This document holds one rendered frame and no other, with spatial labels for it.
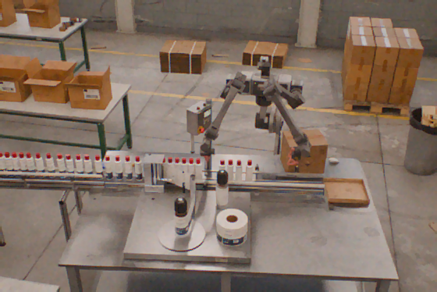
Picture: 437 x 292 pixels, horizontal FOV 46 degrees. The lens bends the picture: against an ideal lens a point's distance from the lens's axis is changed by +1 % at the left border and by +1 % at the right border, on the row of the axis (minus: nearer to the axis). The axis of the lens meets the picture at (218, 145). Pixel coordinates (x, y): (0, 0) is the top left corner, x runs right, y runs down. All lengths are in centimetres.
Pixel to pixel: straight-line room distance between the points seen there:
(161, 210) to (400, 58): 404
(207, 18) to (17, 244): 550
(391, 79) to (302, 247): 377
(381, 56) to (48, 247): 439
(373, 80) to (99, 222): 425
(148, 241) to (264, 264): 76
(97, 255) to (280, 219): 126
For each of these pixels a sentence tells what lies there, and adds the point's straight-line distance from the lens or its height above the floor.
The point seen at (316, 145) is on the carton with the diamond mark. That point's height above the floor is 112.
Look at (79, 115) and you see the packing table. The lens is 509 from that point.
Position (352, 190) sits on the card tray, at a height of 83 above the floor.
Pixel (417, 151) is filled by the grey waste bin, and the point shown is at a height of 27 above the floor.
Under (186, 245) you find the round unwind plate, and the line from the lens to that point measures 331.
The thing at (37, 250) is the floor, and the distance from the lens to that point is 482.
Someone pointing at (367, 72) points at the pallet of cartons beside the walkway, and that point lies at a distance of 672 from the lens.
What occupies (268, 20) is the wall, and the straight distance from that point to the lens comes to 890.
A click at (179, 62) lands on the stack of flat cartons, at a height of 18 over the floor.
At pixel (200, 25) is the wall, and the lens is 914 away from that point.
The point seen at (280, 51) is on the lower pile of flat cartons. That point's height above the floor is 20.
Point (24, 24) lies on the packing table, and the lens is 777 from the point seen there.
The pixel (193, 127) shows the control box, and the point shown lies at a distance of 361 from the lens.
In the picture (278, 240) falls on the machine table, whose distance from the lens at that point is 346.
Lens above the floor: 316
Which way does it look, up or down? 32 degrees down
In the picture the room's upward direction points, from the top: 1 degrees clockwise
